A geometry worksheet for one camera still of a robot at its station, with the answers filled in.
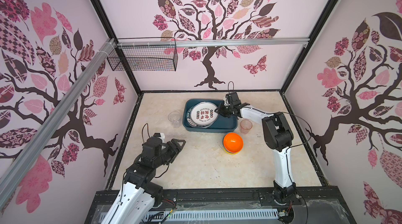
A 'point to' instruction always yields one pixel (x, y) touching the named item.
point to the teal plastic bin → (222, 124)
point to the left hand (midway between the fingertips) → (184, 148)
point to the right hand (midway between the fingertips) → (215, 108)
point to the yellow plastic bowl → (230, 152)
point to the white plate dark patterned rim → (196, 125)
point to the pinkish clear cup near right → (245, 125)
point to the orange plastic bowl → (233, 142)
